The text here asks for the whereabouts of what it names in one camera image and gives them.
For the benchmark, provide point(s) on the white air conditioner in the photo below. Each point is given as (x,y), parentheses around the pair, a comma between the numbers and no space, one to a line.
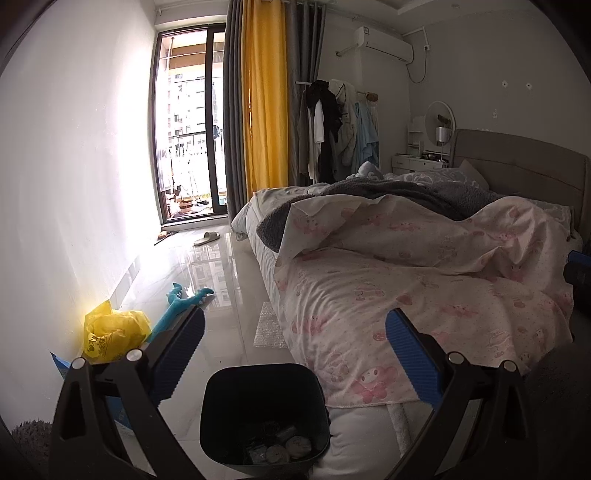
(383,44)

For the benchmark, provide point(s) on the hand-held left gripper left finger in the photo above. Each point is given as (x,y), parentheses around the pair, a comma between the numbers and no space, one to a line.
(180,360)

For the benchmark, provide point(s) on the balcony glass door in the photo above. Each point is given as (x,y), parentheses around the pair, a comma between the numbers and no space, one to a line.
(191,124)

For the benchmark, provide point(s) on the blue dinosaur stick toy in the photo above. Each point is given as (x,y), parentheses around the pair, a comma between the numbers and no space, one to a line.
(184,304)

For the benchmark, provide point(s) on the grey fleece blanket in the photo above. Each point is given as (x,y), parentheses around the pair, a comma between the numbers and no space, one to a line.
(392,194)

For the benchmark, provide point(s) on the bubble wrap sheet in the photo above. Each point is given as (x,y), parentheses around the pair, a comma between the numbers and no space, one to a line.
(270,327)

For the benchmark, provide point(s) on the clothes rack rod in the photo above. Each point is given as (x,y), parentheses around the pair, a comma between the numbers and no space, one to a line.
(369,96)

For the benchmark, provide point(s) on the yellow plastic bag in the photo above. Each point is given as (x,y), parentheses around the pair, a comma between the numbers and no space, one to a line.
(115,330)

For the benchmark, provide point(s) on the white hanging shirt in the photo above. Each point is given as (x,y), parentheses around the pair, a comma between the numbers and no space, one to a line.
(318,122)

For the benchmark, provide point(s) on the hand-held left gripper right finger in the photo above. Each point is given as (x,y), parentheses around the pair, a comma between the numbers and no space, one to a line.
(411,360)

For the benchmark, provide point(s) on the clear plastic bag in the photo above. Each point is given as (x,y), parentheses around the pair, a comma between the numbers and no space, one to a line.
(256,454)

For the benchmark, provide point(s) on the black hanging garment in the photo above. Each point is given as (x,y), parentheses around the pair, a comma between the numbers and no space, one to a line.
(328,124)

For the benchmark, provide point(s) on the grey fluffy rug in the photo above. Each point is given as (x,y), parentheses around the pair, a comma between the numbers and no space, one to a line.
(27,438)

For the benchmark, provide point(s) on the beige slipper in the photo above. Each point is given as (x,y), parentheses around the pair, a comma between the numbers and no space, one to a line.
(207,237)

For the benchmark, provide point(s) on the beige pillow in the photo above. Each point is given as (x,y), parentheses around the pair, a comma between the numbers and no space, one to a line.
(473,173)

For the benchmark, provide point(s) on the round white mirror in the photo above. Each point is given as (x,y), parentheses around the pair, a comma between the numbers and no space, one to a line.
(441,115)

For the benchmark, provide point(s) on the light blue hanging garment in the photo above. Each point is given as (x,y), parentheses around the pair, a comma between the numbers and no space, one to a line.
(369,138)

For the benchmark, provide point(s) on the grey hanging coat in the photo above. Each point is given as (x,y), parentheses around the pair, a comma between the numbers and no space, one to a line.
(302,138)

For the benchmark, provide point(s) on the grey curtain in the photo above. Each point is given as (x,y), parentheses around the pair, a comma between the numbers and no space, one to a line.
(302,46)
(233,106)

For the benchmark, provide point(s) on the white table lamp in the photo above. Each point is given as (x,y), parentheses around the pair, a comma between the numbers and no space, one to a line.
(443,134)

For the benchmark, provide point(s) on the cloud patterned quilt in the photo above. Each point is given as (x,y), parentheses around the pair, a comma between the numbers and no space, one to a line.
(434,176)

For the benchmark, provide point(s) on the small white tissue ball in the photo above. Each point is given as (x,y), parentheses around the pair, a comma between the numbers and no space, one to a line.
(277,455)

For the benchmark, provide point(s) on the grey upholstered bed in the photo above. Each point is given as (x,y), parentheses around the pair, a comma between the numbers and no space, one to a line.
(517,161)

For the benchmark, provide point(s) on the white dressing table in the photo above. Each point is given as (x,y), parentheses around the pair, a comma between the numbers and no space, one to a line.
(418,159)

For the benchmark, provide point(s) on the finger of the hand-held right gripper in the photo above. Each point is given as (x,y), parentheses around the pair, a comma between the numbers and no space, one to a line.
(578,281)

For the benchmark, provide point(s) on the yellow curtain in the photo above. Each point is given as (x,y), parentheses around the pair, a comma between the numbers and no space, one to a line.
(265,101)

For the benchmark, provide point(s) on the pink printed blanket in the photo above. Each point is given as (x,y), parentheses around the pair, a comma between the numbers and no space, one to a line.
(415,286)

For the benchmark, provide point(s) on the black trash bin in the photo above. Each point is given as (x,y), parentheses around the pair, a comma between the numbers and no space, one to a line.
(263,401)

